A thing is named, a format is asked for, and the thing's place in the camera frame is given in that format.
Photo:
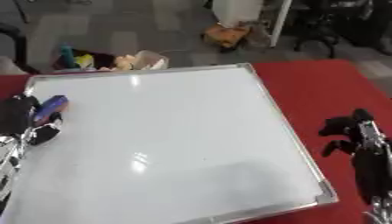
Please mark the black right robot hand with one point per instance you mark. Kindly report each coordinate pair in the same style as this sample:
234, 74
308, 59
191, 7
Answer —
370, 163

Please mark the black chair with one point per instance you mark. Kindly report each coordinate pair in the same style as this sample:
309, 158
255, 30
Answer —
316, 30

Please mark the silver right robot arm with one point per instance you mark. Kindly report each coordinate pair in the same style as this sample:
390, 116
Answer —
382, 211

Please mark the blue whiteboard eraser brush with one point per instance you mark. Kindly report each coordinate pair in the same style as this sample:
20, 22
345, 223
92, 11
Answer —
49, 108

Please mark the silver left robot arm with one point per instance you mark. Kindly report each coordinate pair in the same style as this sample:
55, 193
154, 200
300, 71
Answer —
9, 166

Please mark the bag of colourful items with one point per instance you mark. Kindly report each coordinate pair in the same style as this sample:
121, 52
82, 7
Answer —
109, 60

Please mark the black curved chair part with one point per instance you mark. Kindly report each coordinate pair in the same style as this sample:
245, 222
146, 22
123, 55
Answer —
18, 43

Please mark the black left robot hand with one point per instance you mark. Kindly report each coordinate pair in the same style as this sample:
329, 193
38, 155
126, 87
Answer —
15, 115

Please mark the silver framed whiteboard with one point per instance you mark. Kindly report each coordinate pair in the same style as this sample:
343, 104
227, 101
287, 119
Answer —
163, 145

